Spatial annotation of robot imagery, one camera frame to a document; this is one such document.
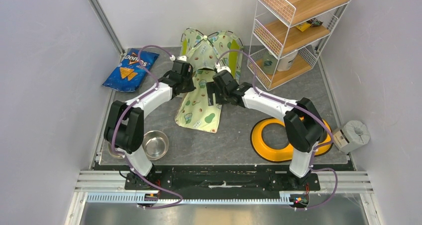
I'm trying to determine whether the green avocado pet tent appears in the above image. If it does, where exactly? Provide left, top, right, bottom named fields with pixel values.
left=180, top=37, right=244, bottom=81

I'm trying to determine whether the green avocado print mat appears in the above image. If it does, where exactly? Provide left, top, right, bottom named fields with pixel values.
left=175, top=70, right=221, bottom=133

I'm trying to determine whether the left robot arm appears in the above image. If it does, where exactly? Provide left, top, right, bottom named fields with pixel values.
left=104, top=56, right=195, bottom=190

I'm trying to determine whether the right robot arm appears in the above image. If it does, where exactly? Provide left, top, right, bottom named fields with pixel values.
left=207, top=70, right=329, bottom=190

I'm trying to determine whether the orange pet bowl stand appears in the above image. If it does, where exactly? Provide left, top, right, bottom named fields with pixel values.
left=250, top=117, right=333, bottom=163

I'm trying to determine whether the green glass jar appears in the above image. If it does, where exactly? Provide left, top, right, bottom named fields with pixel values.
left=261, top=51, right=279, bottom=75

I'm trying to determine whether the blue Doritos chip bag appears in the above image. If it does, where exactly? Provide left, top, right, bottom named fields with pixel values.
left=102, top=48, right=159, bottom=92

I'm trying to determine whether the white paper roll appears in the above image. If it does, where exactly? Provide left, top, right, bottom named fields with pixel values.
left=276, top=51, right=298, bottom=72

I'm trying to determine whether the right steel bowl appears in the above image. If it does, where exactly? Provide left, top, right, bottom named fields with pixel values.
left=142, top=130, right=169, bottom=161

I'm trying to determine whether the steel bowl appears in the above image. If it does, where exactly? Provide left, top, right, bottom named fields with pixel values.
left=142, top=130, right=169, bottom=161
left=107, top=143, right=124, bottom=159

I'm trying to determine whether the left steel bowl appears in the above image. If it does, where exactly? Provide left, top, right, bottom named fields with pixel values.
left=107, top=143, right=124, bottom=159

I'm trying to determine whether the yellow snack packet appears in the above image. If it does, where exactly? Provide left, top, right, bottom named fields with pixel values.
left=295, top=21, right=312, bottom=32

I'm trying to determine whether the dark snack packet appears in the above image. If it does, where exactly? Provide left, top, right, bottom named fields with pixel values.
left=307, top=18, right=323, bottom=27

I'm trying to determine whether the grey wrapped roll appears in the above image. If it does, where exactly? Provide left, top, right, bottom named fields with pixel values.
left=333, top=120, right=371, bottom=153

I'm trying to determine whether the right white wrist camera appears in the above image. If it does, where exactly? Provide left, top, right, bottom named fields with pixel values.
left=214, top=63, right=231, bottom=73

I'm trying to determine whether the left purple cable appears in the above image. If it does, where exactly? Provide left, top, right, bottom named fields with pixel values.
left=110, top=44, right=184, bottom=210

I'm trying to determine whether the white wire wooden shelf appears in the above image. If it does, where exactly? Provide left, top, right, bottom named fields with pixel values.
left=248, top=0, right=352, bottom=91

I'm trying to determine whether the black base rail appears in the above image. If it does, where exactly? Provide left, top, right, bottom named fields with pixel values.
left=124, top=164, right=355, bottom=205

